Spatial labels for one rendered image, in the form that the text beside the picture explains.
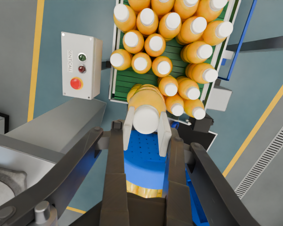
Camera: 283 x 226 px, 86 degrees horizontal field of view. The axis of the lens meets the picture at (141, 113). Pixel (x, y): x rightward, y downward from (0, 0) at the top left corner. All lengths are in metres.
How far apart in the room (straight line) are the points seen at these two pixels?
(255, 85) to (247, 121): 0.39
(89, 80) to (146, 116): 0.36
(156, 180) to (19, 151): 0.61
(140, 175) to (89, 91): 0.32
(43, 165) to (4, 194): 0.17
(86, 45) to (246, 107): 1.74
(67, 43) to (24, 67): 1.53
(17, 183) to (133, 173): 0.59
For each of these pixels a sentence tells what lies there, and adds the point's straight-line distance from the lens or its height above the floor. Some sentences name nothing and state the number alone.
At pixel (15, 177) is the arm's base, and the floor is 1.09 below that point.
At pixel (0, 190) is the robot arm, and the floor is 1.16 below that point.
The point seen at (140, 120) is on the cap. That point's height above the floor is 1.40.
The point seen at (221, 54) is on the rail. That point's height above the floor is 0.97.
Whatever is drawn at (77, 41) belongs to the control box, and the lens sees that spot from 0.55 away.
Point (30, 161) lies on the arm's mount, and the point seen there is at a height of 1.07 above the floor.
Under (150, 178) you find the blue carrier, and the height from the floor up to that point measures 1.23.
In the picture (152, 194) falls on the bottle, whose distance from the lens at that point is 0.60.
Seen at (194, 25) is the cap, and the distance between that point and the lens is 0.51.
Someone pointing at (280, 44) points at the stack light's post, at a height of 1.05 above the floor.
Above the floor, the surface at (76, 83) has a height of 1.11.
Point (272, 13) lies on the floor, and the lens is 1.96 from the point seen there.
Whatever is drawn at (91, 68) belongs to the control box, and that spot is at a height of 1.10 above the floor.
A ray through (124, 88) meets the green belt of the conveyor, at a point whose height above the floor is 0.90.
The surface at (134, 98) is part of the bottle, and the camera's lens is 0.26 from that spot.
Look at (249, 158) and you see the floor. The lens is 2.32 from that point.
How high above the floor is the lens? 1.60
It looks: 70 degrees down
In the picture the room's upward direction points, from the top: 172 degrees counter-clockwise
